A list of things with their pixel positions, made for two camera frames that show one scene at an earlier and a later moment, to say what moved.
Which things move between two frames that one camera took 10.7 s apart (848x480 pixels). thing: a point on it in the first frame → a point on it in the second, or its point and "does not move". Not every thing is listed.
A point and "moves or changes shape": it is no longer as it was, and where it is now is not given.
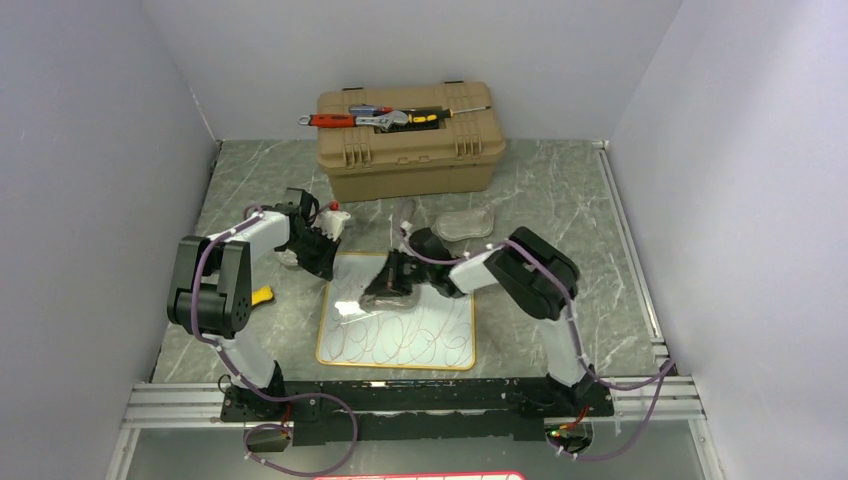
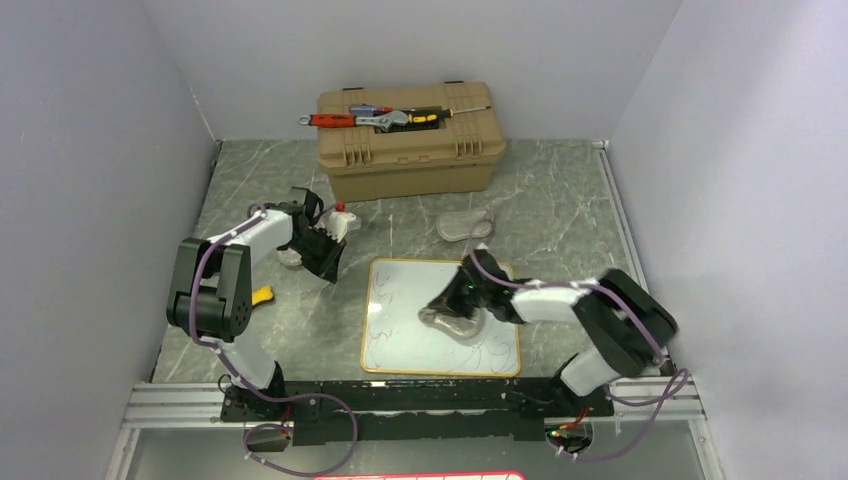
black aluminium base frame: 327,413 does not move
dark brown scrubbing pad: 388,303 → 463,326
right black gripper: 394,282 → 449,301
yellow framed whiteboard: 438,332 moves or changes shape
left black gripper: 324,266 does not move
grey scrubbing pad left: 287,257 does not move
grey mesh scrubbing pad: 461,225 does not move
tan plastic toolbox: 456,154 does not move
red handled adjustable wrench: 341,120 does not move
